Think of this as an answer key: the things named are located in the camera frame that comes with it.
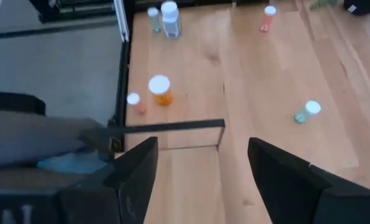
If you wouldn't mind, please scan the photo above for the pink pill vial white cap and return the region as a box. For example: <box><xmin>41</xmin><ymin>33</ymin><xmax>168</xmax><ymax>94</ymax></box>
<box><xmin>259</xmin><ymin>5</ymin><xmax>277</xmax><ymax>33</ymax></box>
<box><xmin>126</xmin><ymin>92</ymin><xmax>148</xmax><ymax>116</ymax></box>

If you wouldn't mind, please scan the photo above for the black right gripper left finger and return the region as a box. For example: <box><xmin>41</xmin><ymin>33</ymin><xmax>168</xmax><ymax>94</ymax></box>
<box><xmin>0</xmin><ymin>136</ymin><xmax>159</xmax><ymax>224</ymax></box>

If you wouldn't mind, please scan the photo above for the white bottle blue label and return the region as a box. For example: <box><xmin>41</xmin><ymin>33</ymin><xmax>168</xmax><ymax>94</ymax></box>
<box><xmin>159</xmin><ymin>1</ymin><xmax>183</xmax><ymax>40</ymax></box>

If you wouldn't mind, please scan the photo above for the teal pill vial white cap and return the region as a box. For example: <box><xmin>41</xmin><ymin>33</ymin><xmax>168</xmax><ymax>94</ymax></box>
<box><xmin>293</xmin><ymin>100</ymin><xmax>322</xmax><ymax>124</ymax></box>
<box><xmin>146</xmin><ymin>6</ymin><xmax>163</xmax><ymax>34</ymax></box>

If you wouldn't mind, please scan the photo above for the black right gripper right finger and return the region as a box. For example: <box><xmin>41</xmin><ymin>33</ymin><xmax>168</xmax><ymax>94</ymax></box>
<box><xmin>247</xmin><ymin>136</ymin><xmax>370</xmax><ymax>224</ymax></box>

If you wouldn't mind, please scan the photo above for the green succulent in black pot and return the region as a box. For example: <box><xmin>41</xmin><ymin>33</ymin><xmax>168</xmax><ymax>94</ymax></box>
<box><xmin>309</xmin><ymin>0</ymin><xmax>370</xmax><ymax>16</ymax></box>

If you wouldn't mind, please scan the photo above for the wooden shelf board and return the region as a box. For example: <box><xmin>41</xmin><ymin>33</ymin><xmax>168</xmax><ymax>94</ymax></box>
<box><xmin>0</xmin><ymin>146</ymin><xmax>267</xmax><ymax>224</ymax></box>

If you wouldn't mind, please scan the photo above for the silver metal bracket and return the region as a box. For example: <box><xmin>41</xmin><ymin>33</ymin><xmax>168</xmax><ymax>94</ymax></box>
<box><xmin>112</xmin><ymin>0</ymin><xmax>130</xmax><ymax>43</ymax></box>

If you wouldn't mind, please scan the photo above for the orange pill bottle white cap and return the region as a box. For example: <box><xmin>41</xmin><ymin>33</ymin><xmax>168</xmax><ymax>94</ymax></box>
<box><xmin>147</xmin><ymin>74</ymin><xmax>174</xmax><ymax>107</ymax></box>

